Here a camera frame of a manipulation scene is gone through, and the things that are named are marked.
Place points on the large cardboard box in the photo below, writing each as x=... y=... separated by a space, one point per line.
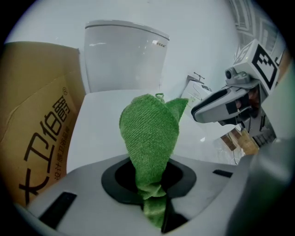
x=34 y=92

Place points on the white smart toilet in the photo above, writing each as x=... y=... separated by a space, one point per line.
x=196 y=92

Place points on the green microfibre cloth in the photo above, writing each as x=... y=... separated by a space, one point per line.
x=149 y=129

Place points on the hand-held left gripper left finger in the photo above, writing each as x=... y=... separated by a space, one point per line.
x=80 y=196

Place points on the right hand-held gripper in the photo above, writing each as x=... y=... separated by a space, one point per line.
x=265 y=66

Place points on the person's right hand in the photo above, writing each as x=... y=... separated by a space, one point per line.
x=254 y=101

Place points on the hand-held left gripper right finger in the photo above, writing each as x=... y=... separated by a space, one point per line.
x=202 y=184

